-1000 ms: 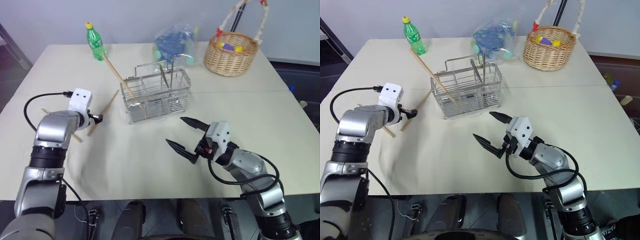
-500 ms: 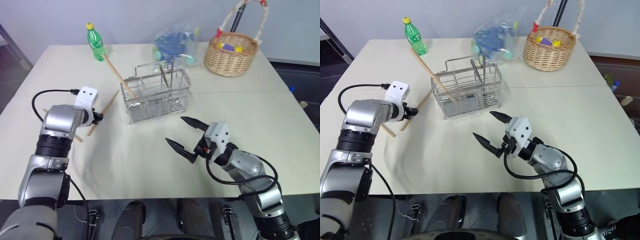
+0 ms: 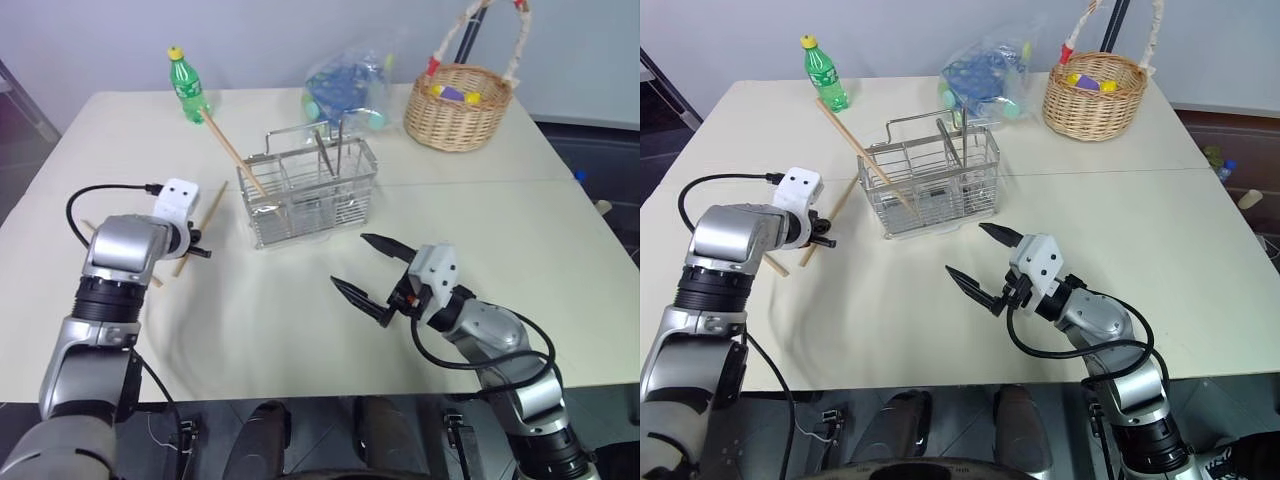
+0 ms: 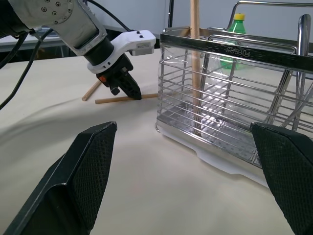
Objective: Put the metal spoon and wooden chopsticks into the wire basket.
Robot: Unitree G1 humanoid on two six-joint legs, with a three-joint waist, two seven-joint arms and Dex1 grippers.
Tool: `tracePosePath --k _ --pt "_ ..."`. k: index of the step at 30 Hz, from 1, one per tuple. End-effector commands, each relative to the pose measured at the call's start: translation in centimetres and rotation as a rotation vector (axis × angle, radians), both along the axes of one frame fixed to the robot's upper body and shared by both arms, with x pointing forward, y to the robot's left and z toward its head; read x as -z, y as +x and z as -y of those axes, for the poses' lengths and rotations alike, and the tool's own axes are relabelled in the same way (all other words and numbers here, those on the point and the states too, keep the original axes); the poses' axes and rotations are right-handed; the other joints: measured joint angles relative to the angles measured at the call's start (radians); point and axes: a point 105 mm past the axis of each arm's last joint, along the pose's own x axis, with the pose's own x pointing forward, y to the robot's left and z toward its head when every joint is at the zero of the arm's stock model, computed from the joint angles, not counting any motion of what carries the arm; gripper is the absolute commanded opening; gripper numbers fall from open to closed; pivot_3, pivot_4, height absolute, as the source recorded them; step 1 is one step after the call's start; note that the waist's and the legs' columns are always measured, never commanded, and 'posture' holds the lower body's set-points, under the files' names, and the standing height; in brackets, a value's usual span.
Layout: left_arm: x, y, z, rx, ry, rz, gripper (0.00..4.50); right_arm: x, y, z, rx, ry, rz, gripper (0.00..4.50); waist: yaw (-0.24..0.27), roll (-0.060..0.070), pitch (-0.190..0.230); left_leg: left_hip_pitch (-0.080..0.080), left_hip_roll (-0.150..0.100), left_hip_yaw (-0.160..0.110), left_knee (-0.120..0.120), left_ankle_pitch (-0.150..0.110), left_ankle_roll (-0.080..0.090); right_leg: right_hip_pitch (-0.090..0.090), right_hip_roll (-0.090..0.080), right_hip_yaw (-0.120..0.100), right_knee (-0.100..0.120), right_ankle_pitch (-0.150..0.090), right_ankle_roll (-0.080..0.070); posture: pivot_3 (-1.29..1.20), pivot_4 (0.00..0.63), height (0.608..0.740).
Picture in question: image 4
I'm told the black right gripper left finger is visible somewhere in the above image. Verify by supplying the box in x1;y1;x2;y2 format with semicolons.
3;121;118;235

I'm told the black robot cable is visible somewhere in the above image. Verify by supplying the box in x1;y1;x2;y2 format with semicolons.
0;28;54;110
85;0;134;32

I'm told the white plastic drip tray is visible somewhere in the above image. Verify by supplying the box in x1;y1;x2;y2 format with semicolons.
160;129;269;188

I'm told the stainless steel wire basket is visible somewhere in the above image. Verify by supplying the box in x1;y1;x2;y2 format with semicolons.
154;0;313;172

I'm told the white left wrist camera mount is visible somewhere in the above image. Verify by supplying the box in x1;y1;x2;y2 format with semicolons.
87;30;156;74

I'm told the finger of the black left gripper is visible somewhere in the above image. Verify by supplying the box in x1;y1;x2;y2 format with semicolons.
119;72;142;100

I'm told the black vertical pole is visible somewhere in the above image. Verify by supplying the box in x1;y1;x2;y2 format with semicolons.
168;0;174;28

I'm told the white background desk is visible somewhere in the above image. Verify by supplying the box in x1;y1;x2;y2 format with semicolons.
0;23;163;53

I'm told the wooden chopstick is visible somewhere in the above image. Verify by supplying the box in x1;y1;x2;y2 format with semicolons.
94;93;159;105
190;0;205;138
82;80;102;102

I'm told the green bottle with yellow cap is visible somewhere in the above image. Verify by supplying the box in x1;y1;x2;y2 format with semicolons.
219;13;246;71

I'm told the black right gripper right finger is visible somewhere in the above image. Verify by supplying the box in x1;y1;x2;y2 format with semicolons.
249;122;313;235

